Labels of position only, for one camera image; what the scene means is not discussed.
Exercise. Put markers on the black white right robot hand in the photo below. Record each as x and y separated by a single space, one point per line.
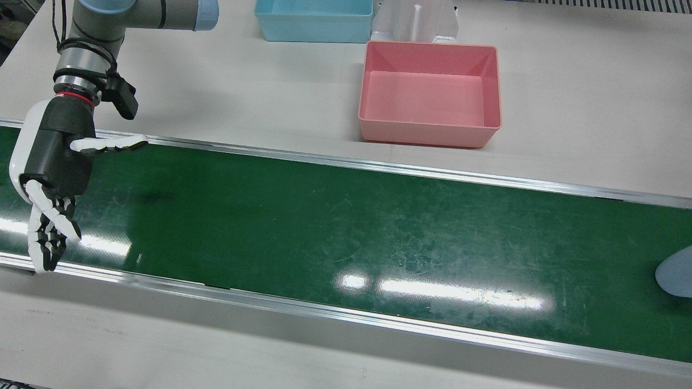
59 156

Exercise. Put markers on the blue plastic box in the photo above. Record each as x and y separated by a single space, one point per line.
313 27

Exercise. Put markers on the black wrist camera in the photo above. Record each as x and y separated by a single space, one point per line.
121 97

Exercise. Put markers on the clear plastic container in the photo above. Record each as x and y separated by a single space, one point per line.
400 21

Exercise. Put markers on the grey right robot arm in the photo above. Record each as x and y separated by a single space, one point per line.
97 16

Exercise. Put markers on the ribbed metal grating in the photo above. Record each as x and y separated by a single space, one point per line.
621 4

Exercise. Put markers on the green conveyor belt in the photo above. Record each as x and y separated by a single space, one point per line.
378 321
346 232

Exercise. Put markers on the blue plastic cup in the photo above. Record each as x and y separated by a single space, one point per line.
678 273

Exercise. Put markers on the pink plastic box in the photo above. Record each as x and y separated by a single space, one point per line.
427 102

